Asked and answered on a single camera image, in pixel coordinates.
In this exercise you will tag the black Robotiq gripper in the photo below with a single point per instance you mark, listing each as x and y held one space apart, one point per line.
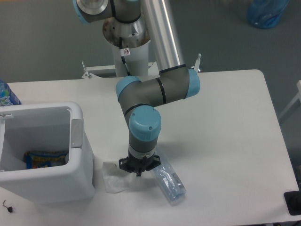
139 161

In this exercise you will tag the white paper wrapper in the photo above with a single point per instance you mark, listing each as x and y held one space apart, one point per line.
115 179

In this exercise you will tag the crushed clear plastic bottle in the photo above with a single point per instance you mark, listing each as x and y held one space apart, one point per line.
168 180

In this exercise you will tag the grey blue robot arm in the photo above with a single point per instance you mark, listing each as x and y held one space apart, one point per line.
139 99

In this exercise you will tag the white plastic trash can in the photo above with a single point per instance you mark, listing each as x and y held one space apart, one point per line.
49 127

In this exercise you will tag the colourful snack wrapper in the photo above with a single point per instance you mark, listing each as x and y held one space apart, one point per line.
43 159

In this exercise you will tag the blue labelled bottle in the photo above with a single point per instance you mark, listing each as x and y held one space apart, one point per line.
7 96

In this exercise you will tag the black device at edge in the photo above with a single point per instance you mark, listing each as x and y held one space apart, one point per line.
293 202

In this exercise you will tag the blue plastic bag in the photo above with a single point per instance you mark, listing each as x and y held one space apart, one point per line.
266 14

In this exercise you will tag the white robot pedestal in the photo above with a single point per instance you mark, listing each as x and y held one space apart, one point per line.
131 56

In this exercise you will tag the white furniture frame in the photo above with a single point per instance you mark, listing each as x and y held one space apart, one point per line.
292 106

